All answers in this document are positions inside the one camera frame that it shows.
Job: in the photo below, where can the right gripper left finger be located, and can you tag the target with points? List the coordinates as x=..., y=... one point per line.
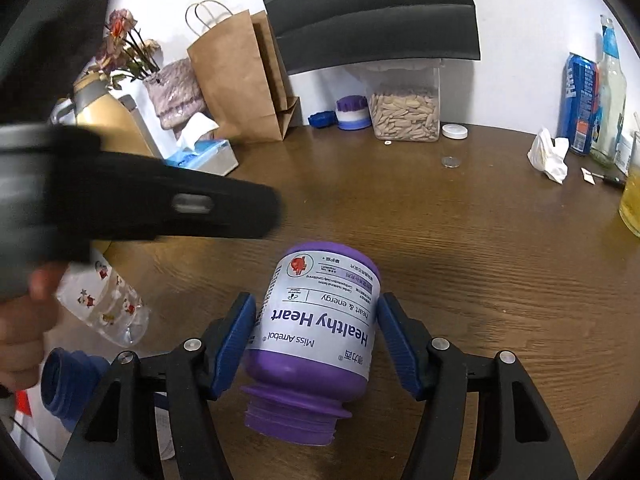
x=116, y=437

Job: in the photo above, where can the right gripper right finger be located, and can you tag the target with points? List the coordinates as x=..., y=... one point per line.
x=516, y=436

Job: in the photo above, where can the purple supplement bottle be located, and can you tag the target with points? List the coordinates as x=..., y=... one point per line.
x=311, y=348

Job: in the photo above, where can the clear printed plastic cup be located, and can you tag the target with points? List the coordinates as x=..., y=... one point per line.
x=98, y=296

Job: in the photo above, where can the left hand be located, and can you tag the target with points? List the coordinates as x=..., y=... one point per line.
x=24, y=322

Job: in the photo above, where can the blue supplement bottle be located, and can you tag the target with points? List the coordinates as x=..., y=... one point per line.
x=68, y=381

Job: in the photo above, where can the yellow thermos jug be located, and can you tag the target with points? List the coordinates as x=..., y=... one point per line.
x=107, y=115

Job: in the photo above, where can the dried rose bouquet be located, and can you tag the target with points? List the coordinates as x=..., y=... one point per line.
x=123, y=54

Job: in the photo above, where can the blue tissue box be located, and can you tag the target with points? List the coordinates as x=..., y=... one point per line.
x=197, y=149

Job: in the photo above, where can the brown paper bag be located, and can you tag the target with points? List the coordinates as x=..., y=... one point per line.
x=239, y=68

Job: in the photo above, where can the glass of yellow drink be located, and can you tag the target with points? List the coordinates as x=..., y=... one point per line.
x=629, y=208

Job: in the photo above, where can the blue bottle cap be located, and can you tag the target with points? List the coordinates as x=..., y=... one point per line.
x=321, y=120

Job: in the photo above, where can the crumpled white tissue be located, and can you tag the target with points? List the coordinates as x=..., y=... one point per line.
x=547, y=155

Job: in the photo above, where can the purple white jar lid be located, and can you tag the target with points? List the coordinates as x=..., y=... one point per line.
x=352, y=113

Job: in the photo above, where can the clear glass bottle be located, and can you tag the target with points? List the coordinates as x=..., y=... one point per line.
x=608, y=124

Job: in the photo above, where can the white round lid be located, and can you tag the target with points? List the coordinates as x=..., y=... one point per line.
x=455, y=132

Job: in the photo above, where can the black paper bag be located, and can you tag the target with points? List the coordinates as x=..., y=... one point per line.
x=316, y=34

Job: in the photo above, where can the blue soda can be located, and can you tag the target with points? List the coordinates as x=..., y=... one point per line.
x=579, y=103

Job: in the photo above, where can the clear seed container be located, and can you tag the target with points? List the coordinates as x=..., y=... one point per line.
x=403, y=98

